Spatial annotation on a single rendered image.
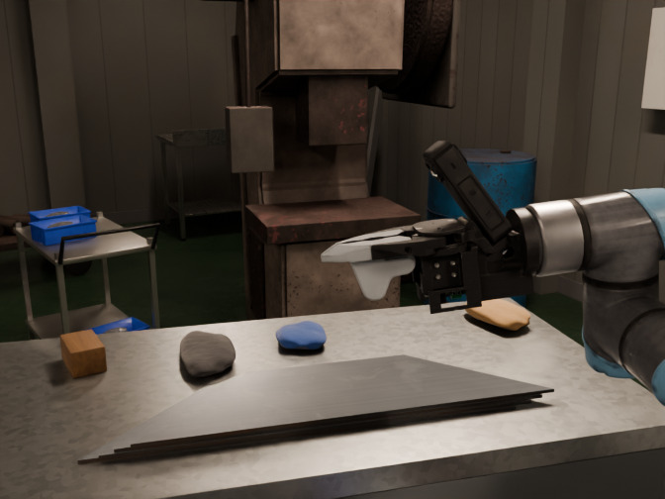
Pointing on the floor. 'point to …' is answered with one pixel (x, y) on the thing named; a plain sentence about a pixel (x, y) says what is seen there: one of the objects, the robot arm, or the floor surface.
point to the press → (324, 136)
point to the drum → (485, 164)
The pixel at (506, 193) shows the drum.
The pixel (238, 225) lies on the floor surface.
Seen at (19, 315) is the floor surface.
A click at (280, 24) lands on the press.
